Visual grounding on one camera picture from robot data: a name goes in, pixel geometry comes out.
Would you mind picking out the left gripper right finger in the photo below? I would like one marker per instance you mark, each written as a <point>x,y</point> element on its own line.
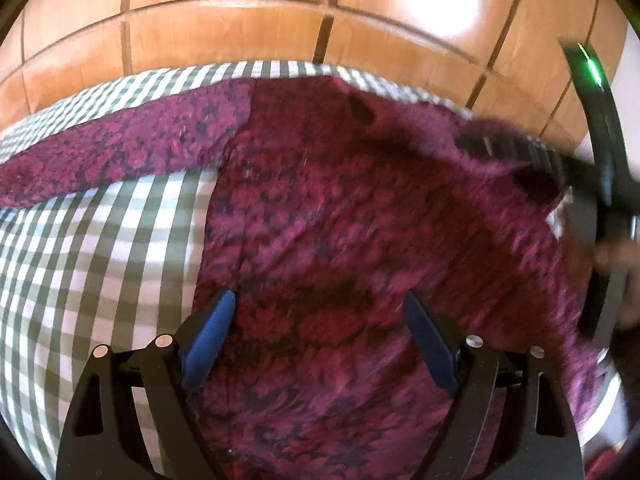
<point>509,404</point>

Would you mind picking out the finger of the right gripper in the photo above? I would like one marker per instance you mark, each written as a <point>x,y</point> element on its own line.
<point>506,147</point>

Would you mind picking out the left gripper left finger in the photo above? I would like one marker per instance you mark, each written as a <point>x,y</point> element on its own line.
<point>102,437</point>

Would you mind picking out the red floral knit garment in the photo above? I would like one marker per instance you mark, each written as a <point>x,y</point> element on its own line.
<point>333,204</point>

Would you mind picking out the person's right hand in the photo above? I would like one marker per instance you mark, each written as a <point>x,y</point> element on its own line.
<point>608,256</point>

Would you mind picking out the wooden wardrobe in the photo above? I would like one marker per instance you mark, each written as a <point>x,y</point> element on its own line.
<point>499,58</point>

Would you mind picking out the green checked bed sheet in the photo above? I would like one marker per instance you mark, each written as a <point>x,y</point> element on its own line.
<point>118,263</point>

